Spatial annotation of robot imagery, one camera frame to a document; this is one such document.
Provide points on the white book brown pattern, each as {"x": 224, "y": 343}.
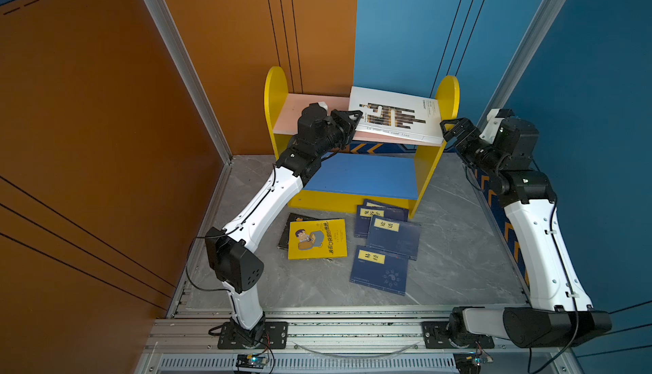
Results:
{"x": 408, "y": 117}

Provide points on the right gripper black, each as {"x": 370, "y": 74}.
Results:
{"x": 463, "y": 124}

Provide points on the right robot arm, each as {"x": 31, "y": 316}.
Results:
{"x": 560, "y": 313}

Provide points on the black book yellow title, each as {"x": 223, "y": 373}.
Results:
{"x": 284, "y": 241}

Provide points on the right circuit board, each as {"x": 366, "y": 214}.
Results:
{"x": 471, "y": 363}

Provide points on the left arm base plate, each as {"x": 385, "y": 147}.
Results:
{"x": 272, "y": 334}

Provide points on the navy book rearmost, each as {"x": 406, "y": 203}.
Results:
{"x": 371, "y": 203}

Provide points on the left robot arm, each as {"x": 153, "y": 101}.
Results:
{"x": 231, "y": 251}

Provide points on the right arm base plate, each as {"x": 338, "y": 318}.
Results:
{"x": 442, "y": 335}

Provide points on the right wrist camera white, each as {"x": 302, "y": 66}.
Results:
{"x": 494, "y": 119}

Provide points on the aluminium frame post left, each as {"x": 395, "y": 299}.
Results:
{"x": 168, "y": 30}

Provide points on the yellow pink blue bookshelf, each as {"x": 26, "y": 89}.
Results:
{"x": 344, "y": 181}

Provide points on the navy book near shelf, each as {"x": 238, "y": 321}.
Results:
{"x": 365, "y": 214}

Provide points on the navy book lowest front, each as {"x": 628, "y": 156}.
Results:
{"x": 380, "y": 270}

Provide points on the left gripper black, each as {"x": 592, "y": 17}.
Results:
{"x": 345, "y": 126}

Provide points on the yellow cartoon cover book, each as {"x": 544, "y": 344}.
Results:
{"x": 323, "y": 239}

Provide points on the left green circuit board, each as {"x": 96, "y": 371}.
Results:
{"x": 257, "y": 363}

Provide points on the navy book middle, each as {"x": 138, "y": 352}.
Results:
{"x": 394, "y": 236}

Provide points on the aluminium frame post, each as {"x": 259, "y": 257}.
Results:
{"x": 502, "y": 45}
{"x": 168, "y": 30}

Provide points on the aluminium frame post right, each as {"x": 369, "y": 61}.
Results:
{"x": 502, "y": 45}

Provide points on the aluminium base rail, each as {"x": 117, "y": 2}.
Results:
{"x": 366, "y": 339}

